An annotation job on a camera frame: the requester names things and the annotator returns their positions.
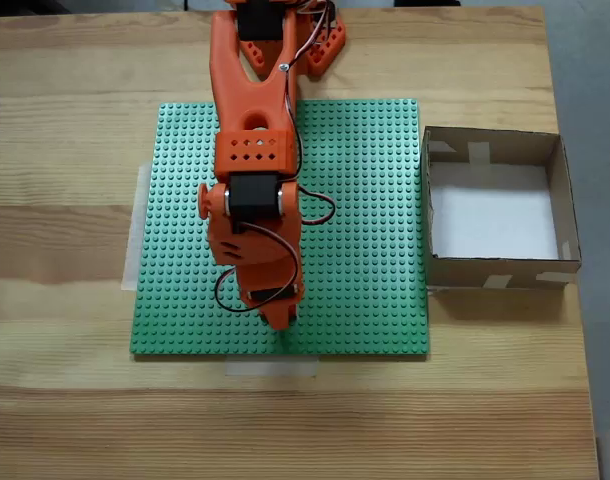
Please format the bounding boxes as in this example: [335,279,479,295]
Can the gripper servo cable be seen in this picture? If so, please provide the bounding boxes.
[214,222,302,314]

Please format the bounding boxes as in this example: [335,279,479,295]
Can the arm servo cable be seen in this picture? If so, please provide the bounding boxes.
[279,0,337,226]

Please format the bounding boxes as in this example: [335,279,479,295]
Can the long masking tape strip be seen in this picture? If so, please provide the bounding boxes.
[120,160,154,292]

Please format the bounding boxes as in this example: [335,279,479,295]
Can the open cardboard box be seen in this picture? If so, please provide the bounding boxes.
[421,125,584,291]

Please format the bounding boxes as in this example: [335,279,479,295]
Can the green lego baseplate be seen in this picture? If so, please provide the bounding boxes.
[128,98,431,360]

